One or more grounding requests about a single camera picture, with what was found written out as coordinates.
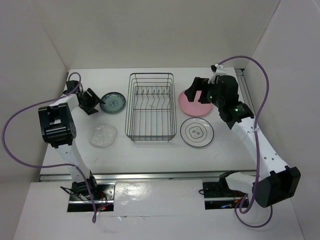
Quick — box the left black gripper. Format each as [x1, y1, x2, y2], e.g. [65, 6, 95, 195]
[79, 88, 104, 116]

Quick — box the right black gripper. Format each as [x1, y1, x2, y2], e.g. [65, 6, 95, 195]
[184, 76, 224, 108]

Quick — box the blue floral green plate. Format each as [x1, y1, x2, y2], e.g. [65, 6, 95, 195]
[99, 92, 126, 114]

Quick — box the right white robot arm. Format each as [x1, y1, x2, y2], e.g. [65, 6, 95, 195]
[184, 75, 301, 208]

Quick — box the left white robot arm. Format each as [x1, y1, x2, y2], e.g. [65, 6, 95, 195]
[38, 88, 103, 200]

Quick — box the pink plastic plate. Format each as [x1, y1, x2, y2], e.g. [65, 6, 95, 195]
[178, 91, 213, 117]

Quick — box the clear glass plate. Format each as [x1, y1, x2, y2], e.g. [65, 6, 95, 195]
[88, 123, 117, 149]

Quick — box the white plate dark rim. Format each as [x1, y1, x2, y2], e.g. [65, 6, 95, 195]
[179, 117, 215, 148]

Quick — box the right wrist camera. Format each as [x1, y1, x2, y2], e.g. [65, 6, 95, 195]
[208, 63, 227, 84]

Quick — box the dark wire dish rack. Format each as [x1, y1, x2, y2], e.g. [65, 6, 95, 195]
[124, 72, 177, 143]

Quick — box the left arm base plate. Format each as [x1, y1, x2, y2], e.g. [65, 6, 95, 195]
[66, 182, 117, 213]

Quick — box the aluminium front rail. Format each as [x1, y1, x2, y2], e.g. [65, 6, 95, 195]
[38, 170, 256, 183]

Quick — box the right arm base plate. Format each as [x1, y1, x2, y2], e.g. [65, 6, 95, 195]
[198, 182, 245, 210]

